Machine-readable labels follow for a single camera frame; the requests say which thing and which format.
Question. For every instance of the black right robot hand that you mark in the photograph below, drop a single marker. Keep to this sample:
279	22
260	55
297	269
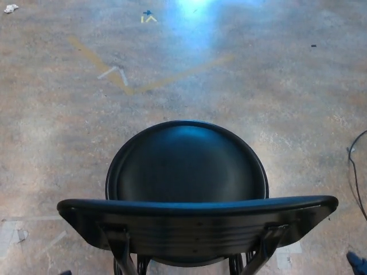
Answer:
359	265

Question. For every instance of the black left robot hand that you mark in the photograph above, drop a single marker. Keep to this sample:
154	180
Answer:
66	273

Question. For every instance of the black swivel chair with backrest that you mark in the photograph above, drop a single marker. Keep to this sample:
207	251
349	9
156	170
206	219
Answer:
186	169

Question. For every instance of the crumpled white paper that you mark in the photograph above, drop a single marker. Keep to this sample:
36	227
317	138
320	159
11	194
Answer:
10	8

